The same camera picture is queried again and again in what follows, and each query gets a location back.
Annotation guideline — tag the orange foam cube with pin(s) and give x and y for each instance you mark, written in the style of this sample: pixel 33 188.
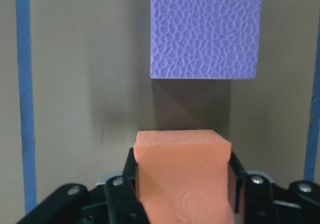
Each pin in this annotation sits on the orange foam cube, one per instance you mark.
pixel 182 176

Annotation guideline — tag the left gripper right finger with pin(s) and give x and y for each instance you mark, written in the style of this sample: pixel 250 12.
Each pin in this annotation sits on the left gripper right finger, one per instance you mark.
pixel 255 198

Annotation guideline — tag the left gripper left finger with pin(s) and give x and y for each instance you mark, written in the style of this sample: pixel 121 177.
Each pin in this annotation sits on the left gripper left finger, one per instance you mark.
pixel 113 200

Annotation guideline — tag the brown paper mat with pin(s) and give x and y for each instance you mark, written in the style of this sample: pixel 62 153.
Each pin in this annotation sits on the brown paper mat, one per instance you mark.
pixel 92 90

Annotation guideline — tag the purple foam cube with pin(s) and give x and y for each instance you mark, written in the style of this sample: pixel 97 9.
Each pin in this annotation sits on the purple foam cube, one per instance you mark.
pixel 204 39

